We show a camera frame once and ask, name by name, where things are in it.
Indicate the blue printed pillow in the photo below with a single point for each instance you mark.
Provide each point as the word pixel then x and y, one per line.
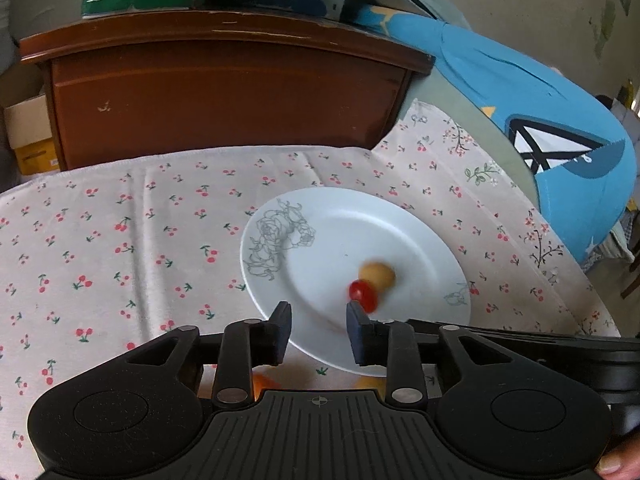
pixel 500 75

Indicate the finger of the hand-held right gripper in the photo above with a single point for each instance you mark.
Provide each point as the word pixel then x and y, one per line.
pixel 550 338

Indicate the red cherry tomato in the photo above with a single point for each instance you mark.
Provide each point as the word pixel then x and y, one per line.
pixel 362 292

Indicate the orange mandarin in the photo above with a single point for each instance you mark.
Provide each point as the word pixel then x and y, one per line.
pixel 265 385

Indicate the grey-green bed sheet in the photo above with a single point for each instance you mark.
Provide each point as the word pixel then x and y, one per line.
pixel 450 95

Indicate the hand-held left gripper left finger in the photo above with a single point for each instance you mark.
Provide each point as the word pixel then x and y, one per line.
pixel 281 330

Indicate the person's right hand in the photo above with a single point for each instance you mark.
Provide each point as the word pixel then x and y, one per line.
pixel 617 460

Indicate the cherry-print tablecloth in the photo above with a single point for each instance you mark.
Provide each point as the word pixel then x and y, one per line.
pixel 125 260

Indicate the open cardboard box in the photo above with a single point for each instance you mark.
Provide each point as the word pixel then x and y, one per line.
pixel 30 120

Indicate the white flower-print plate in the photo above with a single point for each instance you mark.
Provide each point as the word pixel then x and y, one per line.
pixel 325 240

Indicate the brown wooden nightstand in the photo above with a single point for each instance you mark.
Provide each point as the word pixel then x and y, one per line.
pixel 225 100

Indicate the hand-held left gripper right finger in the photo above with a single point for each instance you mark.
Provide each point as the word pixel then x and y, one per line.
pixel 356 332

